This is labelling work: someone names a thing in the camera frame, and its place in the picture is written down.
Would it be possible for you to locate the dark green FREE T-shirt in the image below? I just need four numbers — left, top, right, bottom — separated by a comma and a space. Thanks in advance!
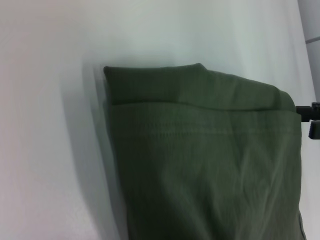
103, 62, 308, 240

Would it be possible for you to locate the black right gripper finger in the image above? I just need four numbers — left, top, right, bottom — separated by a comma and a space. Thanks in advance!
294, 101, 320, 123
307, 121, 320, 140

